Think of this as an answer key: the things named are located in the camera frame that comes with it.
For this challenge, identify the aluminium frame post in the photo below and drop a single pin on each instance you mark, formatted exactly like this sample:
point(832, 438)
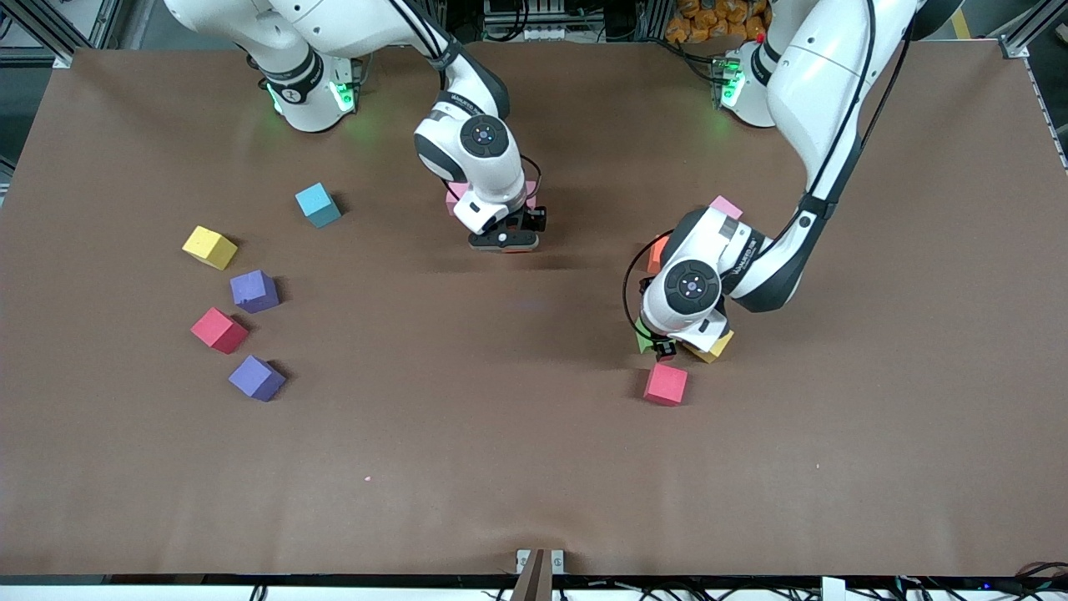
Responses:
point(649, 18)

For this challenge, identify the purple foam cube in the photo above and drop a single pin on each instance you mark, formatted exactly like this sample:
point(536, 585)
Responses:
point(256, 378)
point(254, 291)

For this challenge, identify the brown table cover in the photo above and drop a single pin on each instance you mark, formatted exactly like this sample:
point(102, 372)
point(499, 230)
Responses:
point(501, 459)

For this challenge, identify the light pink foam cube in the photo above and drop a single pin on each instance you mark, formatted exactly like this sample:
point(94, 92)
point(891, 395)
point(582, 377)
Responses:
point(531, 194)
point(453, 199)
point(726, 206)

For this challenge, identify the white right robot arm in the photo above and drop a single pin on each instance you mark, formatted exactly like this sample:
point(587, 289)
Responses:
point(492, 171)

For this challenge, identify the aluminium frame beam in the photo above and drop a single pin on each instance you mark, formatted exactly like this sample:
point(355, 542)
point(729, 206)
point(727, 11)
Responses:
point(1030, 29)
point(42, 33)

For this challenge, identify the red foam cube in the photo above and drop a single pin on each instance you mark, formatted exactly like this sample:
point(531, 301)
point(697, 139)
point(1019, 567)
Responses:
point(665, 385)
point(219, 330)

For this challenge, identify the white power strip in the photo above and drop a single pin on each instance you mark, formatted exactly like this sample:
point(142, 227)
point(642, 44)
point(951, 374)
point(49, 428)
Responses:
point(534, 33)

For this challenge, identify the green foam cube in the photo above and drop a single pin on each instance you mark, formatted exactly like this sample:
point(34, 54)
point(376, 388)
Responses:
point(642, 340)

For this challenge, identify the orange foam cube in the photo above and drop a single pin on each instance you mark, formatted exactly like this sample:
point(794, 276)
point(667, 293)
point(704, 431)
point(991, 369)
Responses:
point(521, 250)
point(656, 255)

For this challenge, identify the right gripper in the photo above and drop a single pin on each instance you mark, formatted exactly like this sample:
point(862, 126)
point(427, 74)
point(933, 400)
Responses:
point(534, 219)

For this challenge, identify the metal bracket with brown bar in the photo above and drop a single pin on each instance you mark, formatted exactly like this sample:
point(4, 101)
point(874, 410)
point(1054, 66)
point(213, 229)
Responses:
point(538, 576)

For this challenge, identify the white table side rail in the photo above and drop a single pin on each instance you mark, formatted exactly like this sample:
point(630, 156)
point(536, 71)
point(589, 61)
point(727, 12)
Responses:
point(1047, 117)

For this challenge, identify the white table edge rail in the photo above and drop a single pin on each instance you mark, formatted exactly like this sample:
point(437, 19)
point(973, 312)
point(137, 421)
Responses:
point(125, 594)

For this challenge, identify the pile of orange balls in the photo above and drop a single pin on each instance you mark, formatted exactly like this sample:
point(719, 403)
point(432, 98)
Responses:
point(709, 21)

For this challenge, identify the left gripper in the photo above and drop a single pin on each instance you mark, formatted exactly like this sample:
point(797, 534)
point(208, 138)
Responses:
point(665, 347)

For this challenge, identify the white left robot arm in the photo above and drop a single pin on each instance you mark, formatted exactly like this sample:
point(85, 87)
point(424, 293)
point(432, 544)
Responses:
point(822, 75)

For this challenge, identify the yellow foam cube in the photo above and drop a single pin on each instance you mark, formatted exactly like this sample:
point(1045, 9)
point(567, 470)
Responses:
point(209, 248)
point(716, 351)

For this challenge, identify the light blue foam cube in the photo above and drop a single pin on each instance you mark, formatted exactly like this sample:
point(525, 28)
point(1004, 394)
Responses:
point(319, 204)

